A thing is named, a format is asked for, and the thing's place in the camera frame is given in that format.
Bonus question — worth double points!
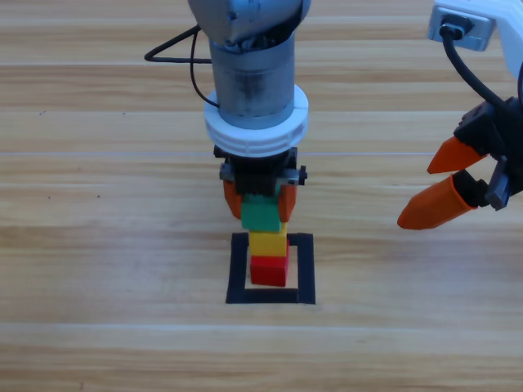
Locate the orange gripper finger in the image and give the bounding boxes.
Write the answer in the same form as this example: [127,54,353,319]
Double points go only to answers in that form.
[222,179,245,221]
[396,169,491,230]
[277,183,298,225]
[427,136,489,176]

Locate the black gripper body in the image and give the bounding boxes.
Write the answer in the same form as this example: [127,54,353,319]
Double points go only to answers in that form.
[212,145,308,201]
[453,96,523,212]

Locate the green wooden block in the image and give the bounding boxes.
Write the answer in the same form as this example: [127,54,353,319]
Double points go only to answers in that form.
[240,194,283,234]

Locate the yellow wooden block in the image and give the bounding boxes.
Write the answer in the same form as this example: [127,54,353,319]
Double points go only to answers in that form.
[248,223,289,258]

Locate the red wooden block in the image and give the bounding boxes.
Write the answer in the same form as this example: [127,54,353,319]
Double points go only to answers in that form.
[249,240,291,287]

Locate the black tape square outline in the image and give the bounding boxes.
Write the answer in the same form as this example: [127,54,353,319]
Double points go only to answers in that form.
[225,232,317,305]

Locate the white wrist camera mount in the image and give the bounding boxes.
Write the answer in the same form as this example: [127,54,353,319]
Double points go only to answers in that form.
[427,0,523,82]
[203,86,310,157]

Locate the thin black gripper wire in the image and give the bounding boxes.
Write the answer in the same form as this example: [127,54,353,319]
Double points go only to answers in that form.
[189,30,221,110]

